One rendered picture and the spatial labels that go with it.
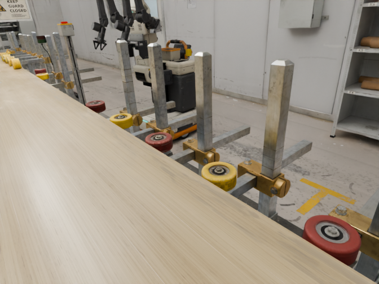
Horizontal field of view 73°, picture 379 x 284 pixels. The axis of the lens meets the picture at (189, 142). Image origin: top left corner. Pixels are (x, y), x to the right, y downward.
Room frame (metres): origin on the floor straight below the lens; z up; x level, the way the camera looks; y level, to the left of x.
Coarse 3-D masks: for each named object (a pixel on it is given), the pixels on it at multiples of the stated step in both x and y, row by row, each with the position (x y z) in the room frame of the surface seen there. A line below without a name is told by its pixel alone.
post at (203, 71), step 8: (200, 56) 0.73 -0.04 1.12; (208, 56) 0.74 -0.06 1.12; (200, 64) 0.73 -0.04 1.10; (208, 64) 0.74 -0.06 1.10; (200, 72) 0.74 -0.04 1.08; (208, 72) 0.74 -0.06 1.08; (200, 80) 0.74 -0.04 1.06; (208, 80) 0.74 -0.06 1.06; (200, 88) 0.74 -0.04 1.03; (208, 88) 0.74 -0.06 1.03; (200, 96) 0.74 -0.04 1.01; (208, 96) 0.74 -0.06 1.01; (200, 104) 0.74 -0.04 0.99; (208, 104) 0.74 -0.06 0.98; (200, 112) 0.74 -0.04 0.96; (208, 112) 0.74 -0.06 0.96; (200, 120) 0.74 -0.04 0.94; (208, 120) 0.74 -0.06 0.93; (200, 128) 0.74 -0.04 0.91; (208, 128) 0.74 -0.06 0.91; (200, 136) 0.74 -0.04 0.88; (208, 136) 0.74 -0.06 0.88; (200, 144) 0.74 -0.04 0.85; (208, 144) 0.74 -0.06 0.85; (200, 168) 0.75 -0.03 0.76
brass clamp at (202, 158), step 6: (186, 144) 0.79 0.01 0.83; (192, 144) 0.79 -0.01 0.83; (198, 150) 0.74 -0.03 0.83; (210, 150) 0.73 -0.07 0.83; (198, 156) 0.74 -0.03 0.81; (204, 156) 0.72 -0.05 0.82; (210, 156) 0.71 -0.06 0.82; (216, 156) 0.72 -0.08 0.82; (198, 162) 0.74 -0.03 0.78; (204, 162) 0.71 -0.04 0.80; (210, 162) 0.71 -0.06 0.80
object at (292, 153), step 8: (296, 144) 0.73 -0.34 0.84; (304, 144) 0.73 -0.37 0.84; (288, 152) 0.68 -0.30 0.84; (296, 152) 0.68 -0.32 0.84; (304, 152) 0.71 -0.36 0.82; (288, 160) 0.65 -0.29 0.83; (240, 176) 0.56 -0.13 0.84; (248, 176) 0.56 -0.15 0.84; (240, 184) 0.53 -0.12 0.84; (248, 184) 0.54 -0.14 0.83; (232, 192) 0.50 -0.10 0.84; (240, 192) 0.52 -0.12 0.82
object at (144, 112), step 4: (168, 104) 1.30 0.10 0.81; (172, 104) 1.32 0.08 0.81; (144, 108) 1.24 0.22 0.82; (148, 108) 1.24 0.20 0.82; (152, 108) 1.24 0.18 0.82; (168, 108) 1.30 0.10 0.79; (140, 112) 1.20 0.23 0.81; (144, 112) 1.21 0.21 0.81; (148, 112) 1.23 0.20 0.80; (152, 112) 1.24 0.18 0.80
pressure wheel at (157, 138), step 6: (156, 132) 0.73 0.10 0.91; (162, 132) 0.72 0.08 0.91; (150, 138) 0.69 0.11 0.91; (156, 138) 0.69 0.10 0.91; (162, 138) 0.69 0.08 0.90; (168, 138) 0.68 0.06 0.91; (150, 144) 0.66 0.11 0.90; (156, 144) 0.65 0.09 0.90; (162, 144) 0.65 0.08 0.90; (168, 144) 0.66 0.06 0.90; (162, 150) 0.65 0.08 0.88; (168, 150) 0.66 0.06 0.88
